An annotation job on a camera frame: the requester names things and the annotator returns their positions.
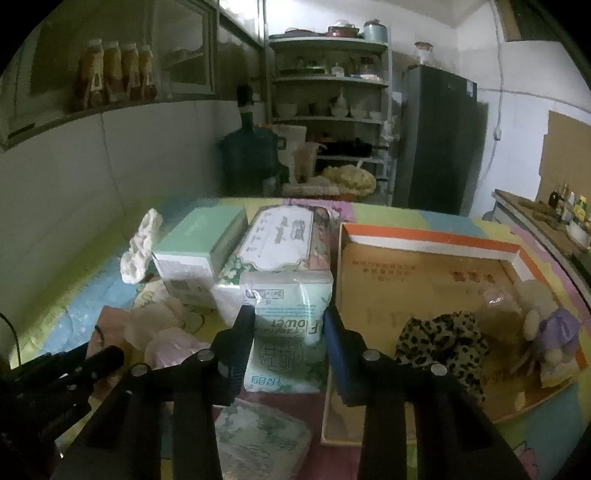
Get yellow crinkled bundle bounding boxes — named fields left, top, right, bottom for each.
left=322, top=165, right=377, bottom=197

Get purple plush toy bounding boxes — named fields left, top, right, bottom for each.
left=522, top=307, right=580, bottom=374

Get rolled bamboo mat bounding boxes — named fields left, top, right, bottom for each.
left=283, top=182, right=340, bottom=197

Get orange rimmed cardboard box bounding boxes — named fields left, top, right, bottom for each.
left=321, top=222, right=580, bottom=446

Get white patterned cloth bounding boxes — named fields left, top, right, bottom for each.
left=121, top=209, right=163, bottom=283

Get white bowl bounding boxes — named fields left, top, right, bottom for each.
left=568, top=220, right=591, bottom=245

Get floral tissue pack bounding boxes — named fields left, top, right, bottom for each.
left=213, top=205, right=333, bottom=324

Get clear plastic pitcher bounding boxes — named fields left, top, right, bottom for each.
left=294, top=142, right=320, bottom=183

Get long green white tissue pack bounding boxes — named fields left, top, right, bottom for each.
left=240, top=270, right=334, bottom=393

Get mint green tissue box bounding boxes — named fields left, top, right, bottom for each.
left=151, top=206, right=249, bottom=308

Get white paper sack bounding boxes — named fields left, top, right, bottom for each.
left=273, top=124, right=308, bottom=183

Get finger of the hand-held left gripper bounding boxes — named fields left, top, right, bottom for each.
left=60, top=346, right=124, bottom=402
left=9, top=342, right=88, bottom=384

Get cardboard wall sheets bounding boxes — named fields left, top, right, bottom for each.
left=538, top=111, right=591, bottom=195

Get pink towel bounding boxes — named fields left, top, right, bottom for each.
left=95, top=305, right=134, bottom=352

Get blue water jug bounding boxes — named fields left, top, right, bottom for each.
left=217, top=124, right=282, bottom=197

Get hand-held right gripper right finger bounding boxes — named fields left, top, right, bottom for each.
left=323, top=307, right=532, bottom=480

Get wooden countertop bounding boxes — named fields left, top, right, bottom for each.
left=492, top=189, right=591, bottom=259

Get white shelf rack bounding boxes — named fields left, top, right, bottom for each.
left=265, top=34, right=395, bottom=204

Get pale pink soft cloth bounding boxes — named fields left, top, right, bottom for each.
left=144, top=328, right=211, bottom=367

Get dark grey fridge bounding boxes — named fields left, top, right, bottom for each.
left=394, top=65, right=490, bottom=213

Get orange preserve jar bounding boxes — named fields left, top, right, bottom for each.
left=121, top=42, right=141, bottom=101
left=76, top=39, right=106, bottom=109
left=139, top=45, right=157, bottom=100
left=102, top=41, right=124, bottom=104

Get small green white tissue pack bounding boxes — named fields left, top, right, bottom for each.
left=215, top=398, right=312, bottom=480

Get red pot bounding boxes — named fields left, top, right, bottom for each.
left=325, top=19, right=361, bottom=38

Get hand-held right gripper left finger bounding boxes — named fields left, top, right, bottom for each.
left=53, top=305, right=257, bottom=480

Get black pan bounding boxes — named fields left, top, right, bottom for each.
left=318, top=138, right=389, bottom=157

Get leopard print cloth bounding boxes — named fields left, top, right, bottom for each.
left=394, top=311, right=490, bottom=404

